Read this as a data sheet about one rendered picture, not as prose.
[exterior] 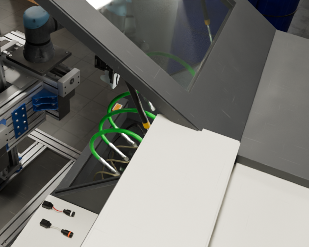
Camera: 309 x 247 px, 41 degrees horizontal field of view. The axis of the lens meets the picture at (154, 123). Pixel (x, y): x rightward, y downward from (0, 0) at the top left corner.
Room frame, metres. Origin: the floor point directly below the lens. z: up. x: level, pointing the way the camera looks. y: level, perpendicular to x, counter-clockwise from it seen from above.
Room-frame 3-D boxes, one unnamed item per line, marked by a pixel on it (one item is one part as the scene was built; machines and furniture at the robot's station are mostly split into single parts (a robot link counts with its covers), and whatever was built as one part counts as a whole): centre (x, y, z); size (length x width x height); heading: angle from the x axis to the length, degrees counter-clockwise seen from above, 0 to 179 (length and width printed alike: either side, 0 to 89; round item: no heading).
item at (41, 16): (1.63, 0.61, 1.20); 0.13 x 0.12 x 0.14; 145
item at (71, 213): (0.81, 0.29, 0.99); 0.12 x 0.02 x 0.02; 79
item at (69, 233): (0.73, 0.27, 0.99); 0.12 x 0.02 x 0.02; 75
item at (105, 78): (1.20, 0.20, 1.29); 0.06 x 0.03 x 0.09; 76
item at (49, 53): (1.62, 0.62, 1.09); 0.15 x 0.15 x 0.10
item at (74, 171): (1.21, 0.24, 0.87); 0.62 x 0.04 x 0.16; 166
